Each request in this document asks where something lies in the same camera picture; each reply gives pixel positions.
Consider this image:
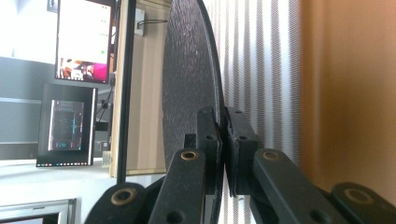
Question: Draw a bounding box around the grey striped placemat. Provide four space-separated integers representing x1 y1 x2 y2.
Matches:
204 0 302 224

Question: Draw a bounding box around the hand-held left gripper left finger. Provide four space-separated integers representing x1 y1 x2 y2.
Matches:
184 105 225 195

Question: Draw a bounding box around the dark textured round plate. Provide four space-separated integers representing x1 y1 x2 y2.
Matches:
162 0 227 224

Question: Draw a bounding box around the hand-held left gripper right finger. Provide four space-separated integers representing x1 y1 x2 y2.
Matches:
224 105 265 198

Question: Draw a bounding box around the small computer monitor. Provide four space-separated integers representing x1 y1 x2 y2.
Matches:
35 82 99 168

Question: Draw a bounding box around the large computer monitor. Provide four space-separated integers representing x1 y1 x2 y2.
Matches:
54 0 114 85

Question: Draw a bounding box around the white wall socket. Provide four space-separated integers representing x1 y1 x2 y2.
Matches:
134 7 147 37

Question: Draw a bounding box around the thin black desk cable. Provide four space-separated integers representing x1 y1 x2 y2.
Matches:
136 18 169 30

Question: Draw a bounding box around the grey metal frame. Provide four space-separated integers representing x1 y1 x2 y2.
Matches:
0 198 78 224

